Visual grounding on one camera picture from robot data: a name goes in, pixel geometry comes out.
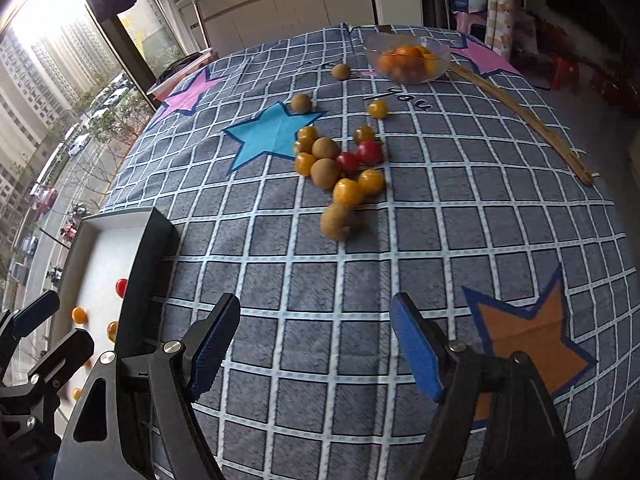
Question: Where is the brown longan front pile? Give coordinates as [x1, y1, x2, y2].
[320, 203, 358, 242]

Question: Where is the brown longan pile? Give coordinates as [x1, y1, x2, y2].
[320, 203, 358, 242]
[310, 158, 341, 191]
[311, 136, 341, 159]

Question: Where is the red cherry tomato pile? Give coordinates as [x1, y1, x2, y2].
[356, 140, 384, 167]
[335, 152, 360, 177]

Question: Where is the white tray dark rim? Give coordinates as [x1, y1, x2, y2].
[49, 207, 175, 418]

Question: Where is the yellow cherry tomato pile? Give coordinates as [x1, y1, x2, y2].
[333, 178, 364, 208]
[297, 125, 318, 142]
[294, 153, 316, 178]
[357, 168, 385, 196]

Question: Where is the checkered star tablecloth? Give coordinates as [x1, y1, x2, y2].
[103, 25, 639, 479]

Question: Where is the orange tomato pile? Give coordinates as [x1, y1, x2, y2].
[352, 125, 376, 145]

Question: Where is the long wooden stick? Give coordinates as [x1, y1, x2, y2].
[448, 61, 593, 186]

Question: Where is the yellow tomato near bowl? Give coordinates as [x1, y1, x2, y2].
[367, 99, 388, 119]

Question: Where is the pink storage bin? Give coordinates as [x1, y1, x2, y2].
[146, 48, 219, 102]

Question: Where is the brown longan by star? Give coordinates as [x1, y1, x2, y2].
[290, 93, 312, 115]

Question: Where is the clear glass fruit bowl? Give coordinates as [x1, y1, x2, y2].
[363, 32, 451, 84]

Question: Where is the brown longan near bowl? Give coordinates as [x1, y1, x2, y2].
[331, 63, 352, 81]

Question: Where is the red plastic stool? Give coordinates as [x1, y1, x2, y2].
[550, 54, 580, 93]

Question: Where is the pink plastic stool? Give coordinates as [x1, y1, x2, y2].
[454, 11, 487, 38]

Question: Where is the white cabinet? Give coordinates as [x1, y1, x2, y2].
[177, 0, 375, 56]

